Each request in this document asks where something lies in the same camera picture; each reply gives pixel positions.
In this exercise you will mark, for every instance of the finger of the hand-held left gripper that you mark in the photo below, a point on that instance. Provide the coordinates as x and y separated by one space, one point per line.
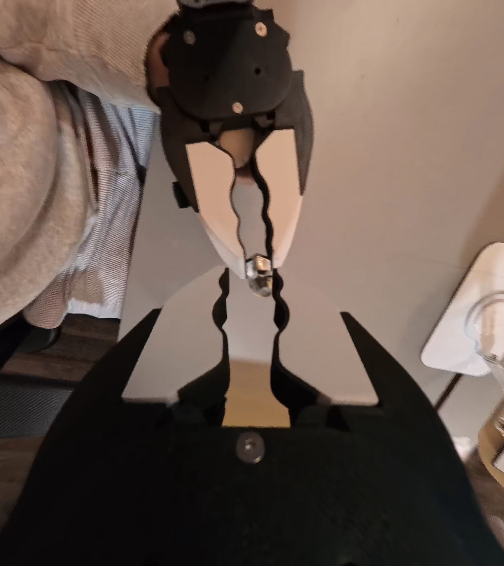
212 199
283 185

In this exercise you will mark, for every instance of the white stand base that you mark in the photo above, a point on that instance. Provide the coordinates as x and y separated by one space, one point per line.
455 327

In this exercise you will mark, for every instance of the person's beige cardigan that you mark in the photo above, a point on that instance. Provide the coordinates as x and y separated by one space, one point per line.
22 199

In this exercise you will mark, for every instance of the silver hex nut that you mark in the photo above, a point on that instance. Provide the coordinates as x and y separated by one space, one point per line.
261 286

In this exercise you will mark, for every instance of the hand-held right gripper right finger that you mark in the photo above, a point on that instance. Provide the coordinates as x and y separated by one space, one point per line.
322 349

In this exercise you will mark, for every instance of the tan flat sheet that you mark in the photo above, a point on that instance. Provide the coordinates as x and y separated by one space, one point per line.
256 393

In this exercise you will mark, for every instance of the person's left forearm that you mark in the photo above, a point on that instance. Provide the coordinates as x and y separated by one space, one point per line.
57 35

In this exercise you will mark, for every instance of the silver metal bolt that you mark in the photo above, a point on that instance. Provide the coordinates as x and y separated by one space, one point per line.
257 264

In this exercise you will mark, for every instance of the person's left hand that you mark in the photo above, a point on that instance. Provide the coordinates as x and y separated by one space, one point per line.
154 66

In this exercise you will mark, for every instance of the grey mesh chair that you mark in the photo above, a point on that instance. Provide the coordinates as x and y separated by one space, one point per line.
9 398

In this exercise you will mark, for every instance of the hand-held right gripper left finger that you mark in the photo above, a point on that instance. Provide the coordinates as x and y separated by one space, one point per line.
181 345

